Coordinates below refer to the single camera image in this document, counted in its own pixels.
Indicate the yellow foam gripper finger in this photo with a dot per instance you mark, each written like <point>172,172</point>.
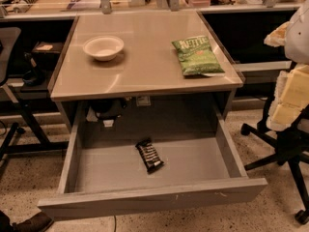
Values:
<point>291,96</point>
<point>278,36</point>

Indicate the black rxbar chocolate bar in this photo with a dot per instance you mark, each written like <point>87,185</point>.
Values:
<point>149,155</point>

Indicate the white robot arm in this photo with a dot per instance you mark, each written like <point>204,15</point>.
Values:
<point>297,36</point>

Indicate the grey counter cabinet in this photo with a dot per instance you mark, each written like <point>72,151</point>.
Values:
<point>148,66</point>

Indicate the grey open drawer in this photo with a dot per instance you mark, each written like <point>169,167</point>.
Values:
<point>103,174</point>

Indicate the black office chair right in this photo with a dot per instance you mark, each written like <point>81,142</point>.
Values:
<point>291,146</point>

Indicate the green kettle chips bag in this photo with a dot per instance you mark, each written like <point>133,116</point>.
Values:
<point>196,57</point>

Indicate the white paper bowl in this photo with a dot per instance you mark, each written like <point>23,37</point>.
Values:
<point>103,48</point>

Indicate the black box on shelf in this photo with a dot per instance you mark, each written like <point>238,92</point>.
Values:
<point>44,51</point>

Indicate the black coiled device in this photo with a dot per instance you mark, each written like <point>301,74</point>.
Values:
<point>22,6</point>

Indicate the brown shoe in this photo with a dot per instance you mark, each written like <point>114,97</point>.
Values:
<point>39,222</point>

